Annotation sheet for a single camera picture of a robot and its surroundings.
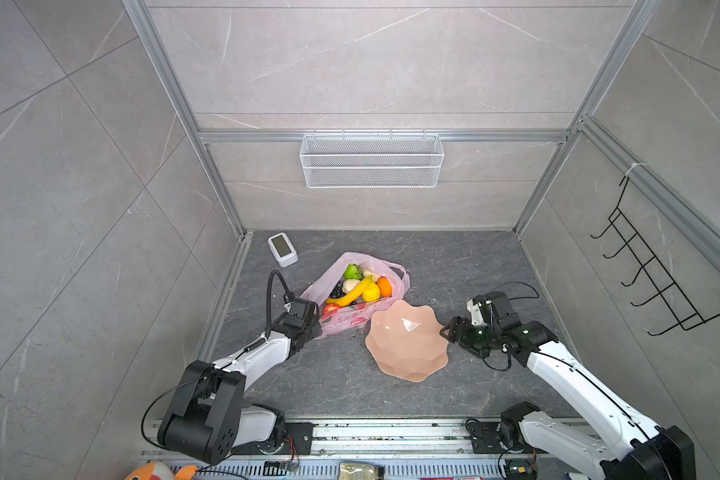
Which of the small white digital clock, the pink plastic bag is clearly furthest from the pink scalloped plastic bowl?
the small white digital clock

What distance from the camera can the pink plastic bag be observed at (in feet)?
2.94

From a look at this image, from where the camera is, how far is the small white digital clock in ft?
3.59

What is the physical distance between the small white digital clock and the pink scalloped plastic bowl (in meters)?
0.40

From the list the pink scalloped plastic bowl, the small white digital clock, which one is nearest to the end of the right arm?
the pink scalloped plastic bowl
